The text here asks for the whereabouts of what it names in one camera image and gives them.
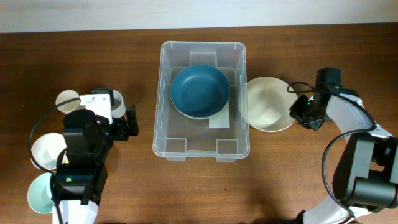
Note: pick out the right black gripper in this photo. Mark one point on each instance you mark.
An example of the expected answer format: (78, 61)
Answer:
(294, 112)

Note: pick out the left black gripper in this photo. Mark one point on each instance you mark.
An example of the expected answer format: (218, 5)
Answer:
(122, 132)

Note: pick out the cream bowl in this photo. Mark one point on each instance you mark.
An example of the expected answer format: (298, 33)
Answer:
(200, 118)
(266, 103)

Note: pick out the dark blue bowl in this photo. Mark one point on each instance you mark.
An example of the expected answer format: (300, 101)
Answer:
(200, 90)

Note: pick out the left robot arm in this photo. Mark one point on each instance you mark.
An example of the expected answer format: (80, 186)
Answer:
(78, 182)

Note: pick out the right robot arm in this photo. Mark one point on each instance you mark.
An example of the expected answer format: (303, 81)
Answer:
(365, 179)

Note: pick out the grey paper cup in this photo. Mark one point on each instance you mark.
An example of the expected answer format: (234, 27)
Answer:
(118, 109)

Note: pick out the clear plastic storage bin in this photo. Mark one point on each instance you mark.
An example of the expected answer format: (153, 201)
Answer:
(177, 137)

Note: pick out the cream bowl inside bin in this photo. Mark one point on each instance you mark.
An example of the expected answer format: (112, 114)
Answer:
(200, 118)

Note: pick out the white label in bin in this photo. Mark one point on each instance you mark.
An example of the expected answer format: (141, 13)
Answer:
(221, 119)

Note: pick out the white small bowl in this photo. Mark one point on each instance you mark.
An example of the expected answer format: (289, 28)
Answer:
(47, 149)

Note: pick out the mint small bowl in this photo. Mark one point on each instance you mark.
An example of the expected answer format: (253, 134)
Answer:
(39, 196)

